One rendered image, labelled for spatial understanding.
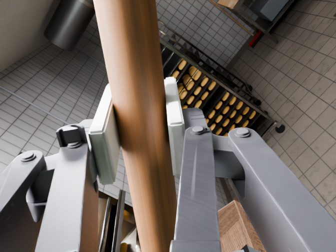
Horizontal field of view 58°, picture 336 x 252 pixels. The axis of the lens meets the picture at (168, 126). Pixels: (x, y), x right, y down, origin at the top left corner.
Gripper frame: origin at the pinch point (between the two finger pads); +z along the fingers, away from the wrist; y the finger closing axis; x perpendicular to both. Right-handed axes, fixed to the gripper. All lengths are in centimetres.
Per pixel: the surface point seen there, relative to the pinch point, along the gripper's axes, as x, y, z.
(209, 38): -96, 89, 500
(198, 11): -50, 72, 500
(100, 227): -123, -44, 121
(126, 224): -149, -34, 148
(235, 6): -40, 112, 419
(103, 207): -123, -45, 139
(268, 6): -46, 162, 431
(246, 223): -139, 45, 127
